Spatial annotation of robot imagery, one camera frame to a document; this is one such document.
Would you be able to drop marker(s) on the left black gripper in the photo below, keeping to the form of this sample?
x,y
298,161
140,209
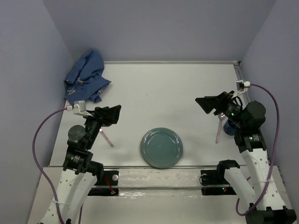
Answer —
x,y
106,115

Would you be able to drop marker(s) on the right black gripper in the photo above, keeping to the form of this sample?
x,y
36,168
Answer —
x,y
208,103

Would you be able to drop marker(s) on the spoon with pink handle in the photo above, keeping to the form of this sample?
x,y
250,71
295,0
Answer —
x,y
221,117

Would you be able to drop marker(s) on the fork with pink handle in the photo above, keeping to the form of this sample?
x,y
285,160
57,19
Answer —
x,y
106,138

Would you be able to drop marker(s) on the dark blue mug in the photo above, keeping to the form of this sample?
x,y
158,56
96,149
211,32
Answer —
x,y
229,128

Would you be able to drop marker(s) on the blue cloth placemat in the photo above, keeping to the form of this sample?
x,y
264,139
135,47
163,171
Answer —
x,y
85,81

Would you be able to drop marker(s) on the teal ceramic plate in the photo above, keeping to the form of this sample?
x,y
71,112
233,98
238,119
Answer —
x,y
161,148

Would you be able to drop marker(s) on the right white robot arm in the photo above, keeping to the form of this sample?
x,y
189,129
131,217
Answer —
x,y
261,198

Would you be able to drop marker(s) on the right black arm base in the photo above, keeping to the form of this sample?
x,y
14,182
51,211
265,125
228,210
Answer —
x,y
213,185

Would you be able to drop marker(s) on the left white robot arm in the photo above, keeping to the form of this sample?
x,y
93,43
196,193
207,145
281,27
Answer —
x,y
79,172

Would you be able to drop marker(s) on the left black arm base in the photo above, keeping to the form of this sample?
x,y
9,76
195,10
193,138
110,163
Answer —
x,y
107,186

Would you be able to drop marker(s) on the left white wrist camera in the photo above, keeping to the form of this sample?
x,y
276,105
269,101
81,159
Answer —
x,y
79,108

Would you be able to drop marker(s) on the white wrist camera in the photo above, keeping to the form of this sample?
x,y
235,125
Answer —
x,y
79,108
242,87

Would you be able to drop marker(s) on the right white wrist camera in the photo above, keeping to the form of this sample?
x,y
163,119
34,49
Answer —
x,y
242,87

